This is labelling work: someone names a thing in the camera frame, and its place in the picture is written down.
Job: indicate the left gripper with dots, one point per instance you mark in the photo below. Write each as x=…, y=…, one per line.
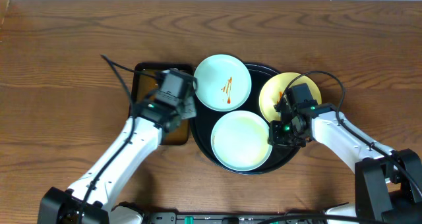
x=186, y=109

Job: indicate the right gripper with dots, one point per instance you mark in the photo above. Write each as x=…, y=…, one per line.
x=275, y=138

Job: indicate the yellow plate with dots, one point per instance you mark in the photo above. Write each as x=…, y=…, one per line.
x=273, y=89

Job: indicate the light blue plate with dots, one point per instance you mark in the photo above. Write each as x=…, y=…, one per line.
x=239, y=141
x=223, y=82

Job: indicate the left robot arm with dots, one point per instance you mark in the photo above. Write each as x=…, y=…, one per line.
x=91, y=199

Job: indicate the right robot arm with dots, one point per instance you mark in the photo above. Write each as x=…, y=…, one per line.
x=387, y=181

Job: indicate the round black serving tray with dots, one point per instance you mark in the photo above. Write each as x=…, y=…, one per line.
x=202, y=125

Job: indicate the black rectangular water tray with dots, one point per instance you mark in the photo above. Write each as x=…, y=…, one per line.
x=143, y=84

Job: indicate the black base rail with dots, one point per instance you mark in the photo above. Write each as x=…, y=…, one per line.
x=208, y=218

